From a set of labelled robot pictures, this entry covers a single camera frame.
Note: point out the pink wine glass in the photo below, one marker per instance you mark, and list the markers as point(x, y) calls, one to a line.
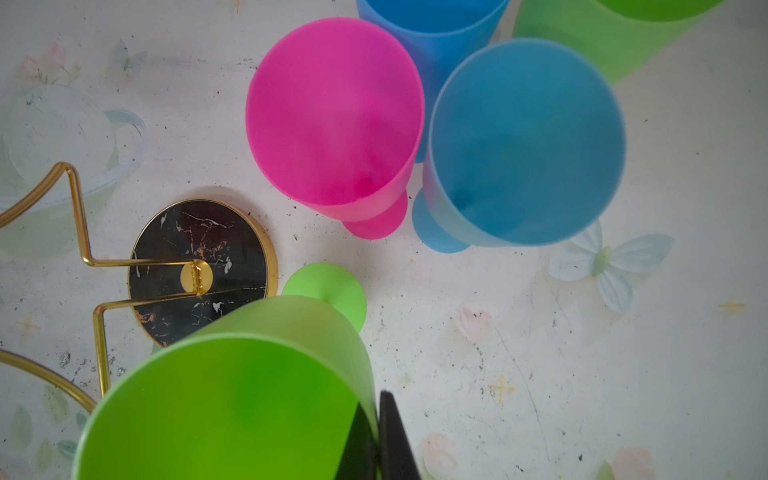
point(334, 118)

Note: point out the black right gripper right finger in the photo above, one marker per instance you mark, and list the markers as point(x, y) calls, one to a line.
point(396, 457)

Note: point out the gold wire wine glass rack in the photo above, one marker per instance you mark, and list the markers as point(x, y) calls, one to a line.
point(196, 273)

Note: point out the green wine glass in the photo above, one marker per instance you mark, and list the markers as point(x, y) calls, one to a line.
point(617, 37)
point(269, 391)

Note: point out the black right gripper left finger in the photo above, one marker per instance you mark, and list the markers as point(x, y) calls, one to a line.
point(359, 460)

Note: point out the blue wine glass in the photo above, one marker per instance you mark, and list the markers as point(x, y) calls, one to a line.
point(438, 35)
point(526, 146)

